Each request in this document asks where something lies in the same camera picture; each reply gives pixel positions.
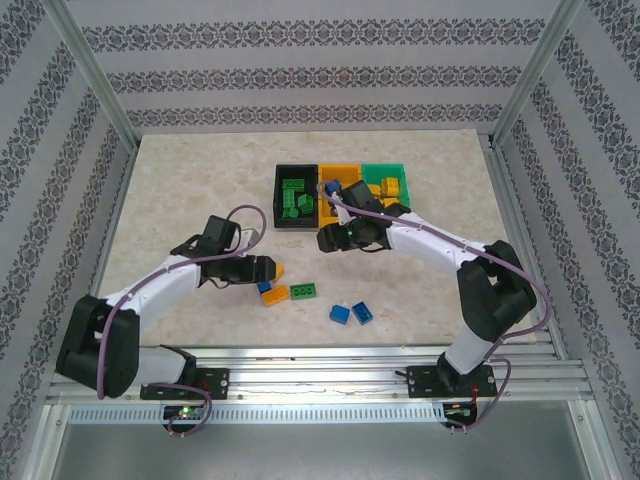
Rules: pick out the long yellow lego brick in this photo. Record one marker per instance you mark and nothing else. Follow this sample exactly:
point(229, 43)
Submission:
point(275, 295)

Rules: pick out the blue lego brick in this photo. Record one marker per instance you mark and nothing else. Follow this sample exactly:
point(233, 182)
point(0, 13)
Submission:
point(339, 313)
point(363, 312)
point(264, 287)
point(333, 187)

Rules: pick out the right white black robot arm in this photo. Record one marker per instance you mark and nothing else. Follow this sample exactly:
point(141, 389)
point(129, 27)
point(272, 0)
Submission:
point(495, 295)

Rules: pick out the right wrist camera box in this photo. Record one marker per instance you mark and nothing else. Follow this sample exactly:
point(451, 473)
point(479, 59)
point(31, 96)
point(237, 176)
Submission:
point(344, 215)

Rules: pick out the small circuit board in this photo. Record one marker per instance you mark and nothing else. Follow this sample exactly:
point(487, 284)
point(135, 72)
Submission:
point(460, 410)
point(185, 412)

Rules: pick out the aluminium frame post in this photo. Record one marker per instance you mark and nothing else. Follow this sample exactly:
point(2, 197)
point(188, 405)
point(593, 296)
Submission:
point(537, 70)
point(91, 70)

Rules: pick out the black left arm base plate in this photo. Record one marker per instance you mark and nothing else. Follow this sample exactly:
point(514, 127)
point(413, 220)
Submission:
point(215, 382)

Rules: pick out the aluminium frame beam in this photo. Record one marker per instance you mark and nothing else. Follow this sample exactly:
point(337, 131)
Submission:
point(45, 440)
point(592, 440)

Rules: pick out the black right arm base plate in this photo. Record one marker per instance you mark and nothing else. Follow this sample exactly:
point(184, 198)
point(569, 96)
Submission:
point(422, 382)

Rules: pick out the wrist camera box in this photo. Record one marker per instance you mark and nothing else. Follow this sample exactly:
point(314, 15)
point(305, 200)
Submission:
point(249, 237)
point(344, 215)

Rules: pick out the left small circuit board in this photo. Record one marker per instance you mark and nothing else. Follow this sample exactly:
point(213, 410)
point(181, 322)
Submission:
point(185, 412)

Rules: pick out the black plastic bin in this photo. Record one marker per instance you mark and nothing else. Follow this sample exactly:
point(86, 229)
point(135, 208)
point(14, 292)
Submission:
point(297, 225)

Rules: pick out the rounded yellow lego brick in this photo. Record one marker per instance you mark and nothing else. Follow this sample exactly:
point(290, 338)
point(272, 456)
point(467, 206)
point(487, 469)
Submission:
point(391, 186)

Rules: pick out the right small circuit board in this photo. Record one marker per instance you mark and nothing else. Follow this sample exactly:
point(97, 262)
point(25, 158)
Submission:
point(460, 410)

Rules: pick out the green plastic bin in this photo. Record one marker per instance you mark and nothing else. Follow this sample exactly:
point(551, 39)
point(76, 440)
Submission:
point(372, 172)

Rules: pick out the aluminium mounting rail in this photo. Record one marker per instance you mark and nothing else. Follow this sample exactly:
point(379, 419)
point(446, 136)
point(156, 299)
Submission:
point(320, 380)

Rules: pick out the aluminium side rail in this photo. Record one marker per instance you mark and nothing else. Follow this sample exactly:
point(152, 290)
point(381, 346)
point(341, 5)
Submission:
point(515, 200)
point(116, 220)

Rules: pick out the grey metal panel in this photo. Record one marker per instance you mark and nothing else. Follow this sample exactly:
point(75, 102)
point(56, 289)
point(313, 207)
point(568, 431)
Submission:
point(320, 450)

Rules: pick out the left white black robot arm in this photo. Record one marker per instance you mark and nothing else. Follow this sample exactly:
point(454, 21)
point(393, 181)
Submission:
point(150, 290)

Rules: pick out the long green lego brick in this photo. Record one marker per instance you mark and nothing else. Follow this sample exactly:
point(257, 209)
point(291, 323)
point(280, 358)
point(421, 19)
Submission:
point(292, 183)
point(303, 291)

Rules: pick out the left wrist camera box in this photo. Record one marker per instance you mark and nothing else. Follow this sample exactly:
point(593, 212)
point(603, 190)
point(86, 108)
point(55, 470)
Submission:
point(249, 237)

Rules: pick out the yellow plastic bin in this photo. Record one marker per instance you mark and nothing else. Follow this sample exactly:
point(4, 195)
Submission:
point(345, 175)

